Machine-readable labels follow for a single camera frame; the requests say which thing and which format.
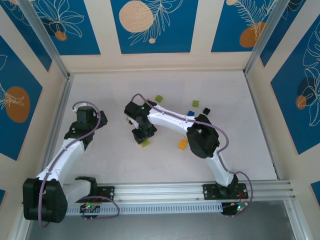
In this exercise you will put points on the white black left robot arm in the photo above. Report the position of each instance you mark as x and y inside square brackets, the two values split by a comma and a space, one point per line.
[62, 155]

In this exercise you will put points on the aluminium frame post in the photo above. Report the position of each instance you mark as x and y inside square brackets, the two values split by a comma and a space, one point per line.
[266, 37]
[45, 37]

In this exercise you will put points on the black square lego brick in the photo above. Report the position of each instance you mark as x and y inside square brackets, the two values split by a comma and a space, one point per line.
[206, 110]

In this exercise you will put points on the blue square lego brick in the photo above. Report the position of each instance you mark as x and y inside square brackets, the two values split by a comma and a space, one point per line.
[191, 113]

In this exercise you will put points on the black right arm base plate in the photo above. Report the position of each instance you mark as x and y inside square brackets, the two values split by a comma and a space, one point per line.
[210, 192]

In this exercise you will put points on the yellow-orange square lego brick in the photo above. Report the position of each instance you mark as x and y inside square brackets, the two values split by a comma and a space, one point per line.
[142, 146]
[183, 145]

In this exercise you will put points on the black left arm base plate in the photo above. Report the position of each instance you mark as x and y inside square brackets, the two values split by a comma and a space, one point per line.
[108, 192]

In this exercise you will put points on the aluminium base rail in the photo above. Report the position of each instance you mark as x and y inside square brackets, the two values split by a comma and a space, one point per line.
[160, 191]

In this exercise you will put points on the lime green square lego brick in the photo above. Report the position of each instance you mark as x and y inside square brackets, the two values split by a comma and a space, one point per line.
[195, 103]
[159, 98]

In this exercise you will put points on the aluminium side rail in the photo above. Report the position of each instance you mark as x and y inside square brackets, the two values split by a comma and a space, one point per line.
[61, 105]
[261, 120]

